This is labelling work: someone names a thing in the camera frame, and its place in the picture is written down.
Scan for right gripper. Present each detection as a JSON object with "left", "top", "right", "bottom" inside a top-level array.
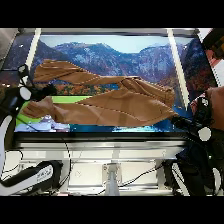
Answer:
[{"left": 171, "top": 114, "right": 195, "bottom": 132}]

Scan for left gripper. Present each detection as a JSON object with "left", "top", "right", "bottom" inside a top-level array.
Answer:
[{"left": 35, "top": 84, "right": 58, "bottom": 101}]

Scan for brown trousers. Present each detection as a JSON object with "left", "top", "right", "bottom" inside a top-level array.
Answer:
[{"left": 21, "top": 58, "right": 180, "bottom": 128}]

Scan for heap of clothes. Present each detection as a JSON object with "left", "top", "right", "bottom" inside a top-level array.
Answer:
[{"left": 175, "top": 85, "right": 224, "bottom": 197}]

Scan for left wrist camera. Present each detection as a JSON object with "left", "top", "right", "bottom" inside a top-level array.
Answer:
[{"left": 17, "top": 64, "right": 32, "bottom": 88}]

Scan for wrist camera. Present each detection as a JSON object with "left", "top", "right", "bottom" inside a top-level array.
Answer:
[
  {"left": 197, "top": 96, "right": 212, "bottom": 114},
  {"left": 17, "top": 64, "right": 32, "bottom": 88}
]

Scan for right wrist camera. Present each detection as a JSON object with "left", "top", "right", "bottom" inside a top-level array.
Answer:
[{"left": 197, "top": 96, "right": 212, "bottom": 114}]

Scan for black cable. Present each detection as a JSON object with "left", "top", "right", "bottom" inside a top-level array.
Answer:
[
  {"left": 116, "top": 162, "right": 165, "bottom": 188},
  {"left": 0, "top": 149, "right": 25, "bottom": 175},
  {"left": 58, "top": 139, "right": 73, "bottom": 193}
]

